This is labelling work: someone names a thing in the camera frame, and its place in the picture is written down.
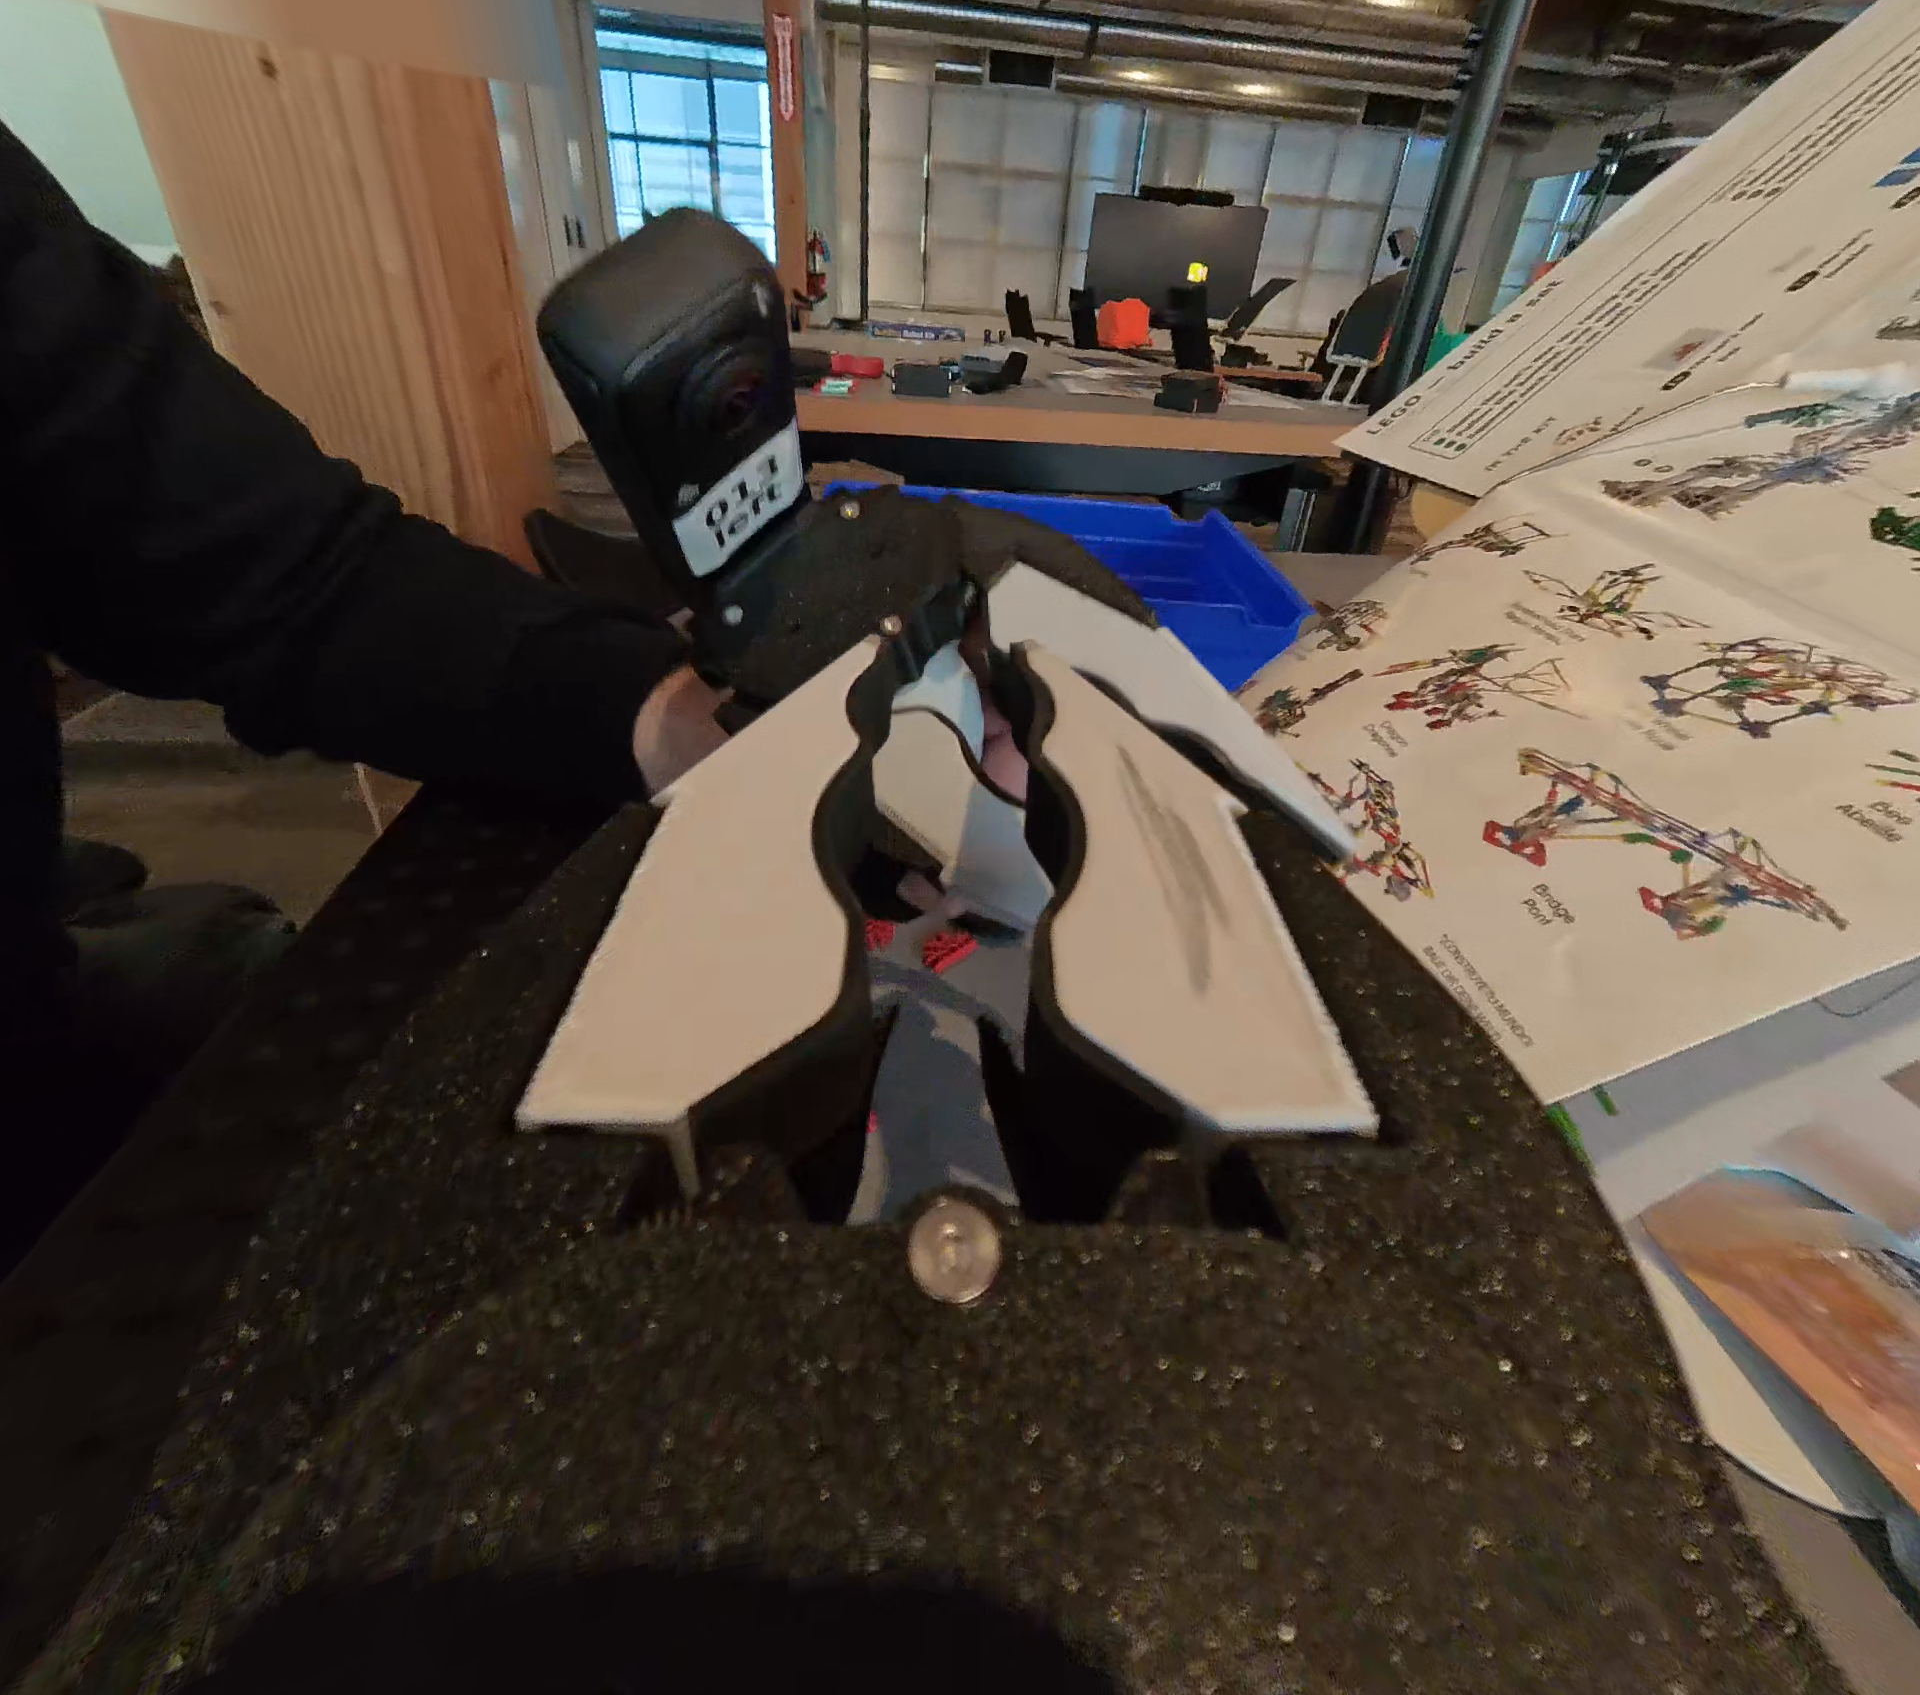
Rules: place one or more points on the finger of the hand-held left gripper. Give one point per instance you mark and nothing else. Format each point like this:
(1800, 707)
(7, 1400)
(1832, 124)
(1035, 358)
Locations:
(968, 824)
(1141, 674)

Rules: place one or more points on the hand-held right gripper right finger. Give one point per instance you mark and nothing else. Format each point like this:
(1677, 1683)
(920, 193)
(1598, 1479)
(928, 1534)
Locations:
(1201, 974)

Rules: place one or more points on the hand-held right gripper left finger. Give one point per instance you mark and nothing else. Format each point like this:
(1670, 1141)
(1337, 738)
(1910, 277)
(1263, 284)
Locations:
(706, 945)

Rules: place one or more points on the red and yellow toy assembly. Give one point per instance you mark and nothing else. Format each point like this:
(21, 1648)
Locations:
(947, 950)

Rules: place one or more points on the person's left forearm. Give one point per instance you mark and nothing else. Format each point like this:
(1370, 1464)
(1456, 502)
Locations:
(301, 555)

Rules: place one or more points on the person's left hand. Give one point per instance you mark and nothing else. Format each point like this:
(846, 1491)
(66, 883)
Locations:
(675, 734)

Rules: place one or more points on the blue plastic bin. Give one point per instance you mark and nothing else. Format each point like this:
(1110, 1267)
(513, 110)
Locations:
(1201, 584)

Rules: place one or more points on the wooden workbench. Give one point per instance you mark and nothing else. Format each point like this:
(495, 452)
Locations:
(1051, 419)

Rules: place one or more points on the red fire extinguisher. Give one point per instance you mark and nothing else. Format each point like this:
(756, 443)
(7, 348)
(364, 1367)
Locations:
(818, 269)

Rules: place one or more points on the orange object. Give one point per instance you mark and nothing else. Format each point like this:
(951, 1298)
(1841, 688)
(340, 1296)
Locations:
(1125, 322)

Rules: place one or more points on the office chair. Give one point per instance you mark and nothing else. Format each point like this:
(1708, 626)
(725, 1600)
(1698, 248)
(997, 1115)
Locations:
(1365, 329)

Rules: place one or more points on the dark monitor screen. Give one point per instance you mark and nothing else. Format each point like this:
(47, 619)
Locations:
(1170, 255)

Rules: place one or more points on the toy model picture sheet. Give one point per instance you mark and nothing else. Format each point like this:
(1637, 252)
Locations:
(1650, 824)

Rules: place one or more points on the window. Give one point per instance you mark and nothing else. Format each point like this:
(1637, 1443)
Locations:
(684, 134)

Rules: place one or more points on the black dimpled pad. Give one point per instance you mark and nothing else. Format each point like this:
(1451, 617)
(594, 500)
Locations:
(180, 1124)

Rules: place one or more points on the white text instruction sheet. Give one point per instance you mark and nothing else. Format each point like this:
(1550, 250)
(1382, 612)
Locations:
(1650, 269)

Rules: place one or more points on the black metal pole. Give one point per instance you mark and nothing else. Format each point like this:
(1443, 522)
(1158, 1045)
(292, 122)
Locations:
(1477, 74)

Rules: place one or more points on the foil toy packaging bag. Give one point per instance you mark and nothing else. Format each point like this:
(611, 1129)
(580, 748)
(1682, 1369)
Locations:
(1831, 1334)

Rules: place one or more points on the wooden post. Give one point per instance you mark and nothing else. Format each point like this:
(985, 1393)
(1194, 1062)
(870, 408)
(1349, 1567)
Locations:
(784, 165)

